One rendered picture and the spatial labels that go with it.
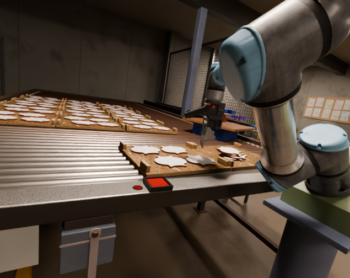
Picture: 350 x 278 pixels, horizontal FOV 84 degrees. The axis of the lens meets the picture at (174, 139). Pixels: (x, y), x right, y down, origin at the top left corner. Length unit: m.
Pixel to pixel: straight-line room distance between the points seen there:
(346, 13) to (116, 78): 5.60
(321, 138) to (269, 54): 0.41
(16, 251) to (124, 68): 5.50
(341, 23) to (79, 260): 0.74
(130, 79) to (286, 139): 5.58
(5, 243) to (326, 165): 0.86
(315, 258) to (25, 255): 0.88
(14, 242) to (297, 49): 0.70
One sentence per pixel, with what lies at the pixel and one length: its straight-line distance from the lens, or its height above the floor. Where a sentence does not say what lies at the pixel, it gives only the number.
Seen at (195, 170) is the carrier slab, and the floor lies 0.94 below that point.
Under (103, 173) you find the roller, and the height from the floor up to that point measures 0.92.
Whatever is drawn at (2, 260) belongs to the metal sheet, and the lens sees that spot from 0.68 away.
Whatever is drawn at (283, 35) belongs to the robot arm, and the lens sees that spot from 0.37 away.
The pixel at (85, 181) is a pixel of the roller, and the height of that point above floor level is 0.92.
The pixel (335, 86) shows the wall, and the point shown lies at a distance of 8.40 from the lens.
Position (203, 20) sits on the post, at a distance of 3.08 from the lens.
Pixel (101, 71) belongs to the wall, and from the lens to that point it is 5.76.
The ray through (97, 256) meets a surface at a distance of 0.66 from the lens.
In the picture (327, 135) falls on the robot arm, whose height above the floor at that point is 1.16.
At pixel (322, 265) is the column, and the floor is 0.72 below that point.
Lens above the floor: 1.20
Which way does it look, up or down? 12 degrees down
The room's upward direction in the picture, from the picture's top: 9 degrees clockwise
